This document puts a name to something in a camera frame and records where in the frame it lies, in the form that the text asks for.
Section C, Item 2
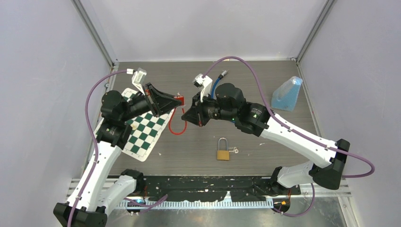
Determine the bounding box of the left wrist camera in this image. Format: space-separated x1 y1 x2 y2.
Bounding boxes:
131 68 147 95

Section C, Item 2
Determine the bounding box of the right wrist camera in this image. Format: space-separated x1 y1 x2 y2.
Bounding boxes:
192 74 213 103

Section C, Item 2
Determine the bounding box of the green white chessboard mat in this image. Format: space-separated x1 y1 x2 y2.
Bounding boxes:
92 88 174 163

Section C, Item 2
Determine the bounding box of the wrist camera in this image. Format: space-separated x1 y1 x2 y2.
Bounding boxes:
131 68 147 95
192 74 213 103

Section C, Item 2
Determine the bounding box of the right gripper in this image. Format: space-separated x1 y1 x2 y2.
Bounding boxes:
182 91 236 128

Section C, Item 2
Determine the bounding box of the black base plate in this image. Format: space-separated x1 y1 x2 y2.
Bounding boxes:
129 175 301 202

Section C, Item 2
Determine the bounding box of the blue mesh bag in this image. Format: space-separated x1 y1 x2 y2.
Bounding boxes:
271 76 303 112

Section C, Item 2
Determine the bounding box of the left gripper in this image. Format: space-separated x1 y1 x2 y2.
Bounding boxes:
121 83 182 122

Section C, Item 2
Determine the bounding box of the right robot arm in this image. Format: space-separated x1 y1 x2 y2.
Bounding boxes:
182 83 350 194

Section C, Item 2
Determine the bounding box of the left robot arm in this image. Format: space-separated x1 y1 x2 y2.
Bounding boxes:
53 83 183 227

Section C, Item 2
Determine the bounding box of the blue cable lock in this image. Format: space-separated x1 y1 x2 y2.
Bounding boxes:
211 70 229 98

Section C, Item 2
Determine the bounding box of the brass padlock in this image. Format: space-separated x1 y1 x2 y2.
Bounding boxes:
217 138 230 161

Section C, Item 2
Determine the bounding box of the red cable lock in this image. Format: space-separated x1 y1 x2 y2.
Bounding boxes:
168 95 187 135

